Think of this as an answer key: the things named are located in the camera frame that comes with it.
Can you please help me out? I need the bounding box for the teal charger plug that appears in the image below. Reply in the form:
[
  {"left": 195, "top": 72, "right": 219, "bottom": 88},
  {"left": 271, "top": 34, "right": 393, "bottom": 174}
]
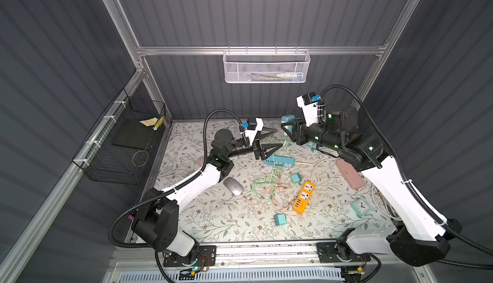
[{"left": 281, "top": 114, "right": 295, "bottom": 123}]

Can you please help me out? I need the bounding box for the blue-grey charger plug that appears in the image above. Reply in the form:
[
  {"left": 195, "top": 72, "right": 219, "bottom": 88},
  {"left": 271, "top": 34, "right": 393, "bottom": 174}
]
[{"left": 290, "top": 173, "right": 302, "bottom": 184}]

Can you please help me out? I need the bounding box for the silver grey wireless mouse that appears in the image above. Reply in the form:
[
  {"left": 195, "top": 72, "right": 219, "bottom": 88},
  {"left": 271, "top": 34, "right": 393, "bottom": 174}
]
[{"left": 222, "top": 177, "right": 244, "bottom": 197}]

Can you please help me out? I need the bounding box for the pink wireless mouse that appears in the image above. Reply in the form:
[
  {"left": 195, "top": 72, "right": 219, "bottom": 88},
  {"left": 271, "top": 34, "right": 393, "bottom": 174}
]
[{"left": 195, "top": 157, "right": 204, "bottom": 169}]

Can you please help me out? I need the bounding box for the teal charger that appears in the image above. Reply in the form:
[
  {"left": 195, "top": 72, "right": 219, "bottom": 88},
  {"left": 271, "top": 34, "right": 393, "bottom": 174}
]
[{"left": 273, "top": 214, "right": 287, "bottom": 226}]

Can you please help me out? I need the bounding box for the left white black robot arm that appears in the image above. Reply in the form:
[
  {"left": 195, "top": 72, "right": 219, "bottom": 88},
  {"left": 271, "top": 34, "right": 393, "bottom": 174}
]
[{"left": 108, "top": 116, "right": 282, "bottom": 264}]

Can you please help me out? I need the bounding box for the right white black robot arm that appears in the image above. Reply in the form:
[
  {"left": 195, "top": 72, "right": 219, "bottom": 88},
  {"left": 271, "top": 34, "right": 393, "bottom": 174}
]
[{"left": 281, "top": 92, "right": 492, "bottom": 270}]

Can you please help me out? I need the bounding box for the blue power strip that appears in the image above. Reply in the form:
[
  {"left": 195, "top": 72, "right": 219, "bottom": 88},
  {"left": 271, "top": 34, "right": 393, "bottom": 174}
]
[{"left": 264, "top": 155, "right": 295, "bottom": 168}]

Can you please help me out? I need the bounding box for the pink power strip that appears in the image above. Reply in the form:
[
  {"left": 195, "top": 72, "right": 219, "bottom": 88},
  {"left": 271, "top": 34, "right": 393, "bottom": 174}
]
[{"left": 336, "top": 159, "right": 366, "bottom": 190}]

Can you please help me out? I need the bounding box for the orange power strip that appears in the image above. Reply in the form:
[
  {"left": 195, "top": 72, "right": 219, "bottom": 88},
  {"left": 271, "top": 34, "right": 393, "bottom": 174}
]
[{"left": 293, "top": 181, "right": 315, "bottom": 215}]

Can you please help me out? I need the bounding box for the teal alarm clock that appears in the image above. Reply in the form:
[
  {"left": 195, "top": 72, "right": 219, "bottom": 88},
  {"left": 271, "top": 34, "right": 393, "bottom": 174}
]
[{"left": 350, "top": 198, "right": 373, "bottom": 218}]

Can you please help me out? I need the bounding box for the yellow sticky note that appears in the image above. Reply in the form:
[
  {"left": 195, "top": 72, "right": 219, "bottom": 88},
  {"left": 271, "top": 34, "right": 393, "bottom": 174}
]
[{"left": 140, "top": 118, "right": 159, "bottom": 126}]

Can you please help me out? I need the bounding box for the black notebook in basket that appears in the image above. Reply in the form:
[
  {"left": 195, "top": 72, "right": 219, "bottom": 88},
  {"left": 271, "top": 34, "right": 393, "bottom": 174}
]
[{"left": 112, "top": 120, "right": 157, "bottom": 150}]

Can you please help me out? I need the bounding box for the white power cord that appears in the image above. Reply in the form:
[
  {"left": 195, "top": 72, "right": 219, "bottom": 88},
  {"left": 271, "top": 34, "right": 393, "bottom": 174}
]
[{"left": 296, "top": 155, "right": 403, "bottom": 222}]

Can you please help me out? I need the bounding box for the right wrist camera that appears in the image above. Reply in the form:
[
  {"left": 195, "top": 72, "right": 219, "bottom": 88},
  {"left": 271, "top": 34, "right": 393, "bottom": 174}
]
[{"left": 296, "top": 92, "right": 320, "bottom": 127}]

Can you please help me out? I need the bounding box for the pink charging cable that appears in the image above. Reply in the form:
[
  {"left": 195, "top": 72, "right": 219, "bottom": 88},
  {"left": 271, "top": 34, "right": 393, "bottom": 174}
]
[{"left": 242, "top": 182, "right": 297, "bottom": 212}]

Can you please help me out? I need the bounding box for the white wire mesh basket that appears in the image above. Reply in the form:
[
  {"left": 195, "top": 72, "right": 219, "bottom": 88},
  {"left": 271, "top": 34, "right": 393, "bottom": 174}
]
[{"left": 222, "top": 50, "right": 311, "bottom": 84}]

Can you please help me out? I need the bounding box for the black wire wall basket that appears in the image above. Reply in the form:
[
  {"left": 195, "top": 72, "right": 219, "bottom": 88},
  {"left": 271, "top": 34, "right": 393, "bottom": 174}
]
[{"left": 73, "top": 91, "right": 166, "bottom": 185}]

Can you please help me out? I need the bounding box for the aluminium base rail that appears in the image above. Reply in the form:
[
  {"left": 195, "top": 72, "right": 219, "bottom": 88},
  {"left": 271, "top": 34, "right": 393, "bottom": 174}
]
[{"left": 111, "top": 238, "right": 424, "bottom": 272}]

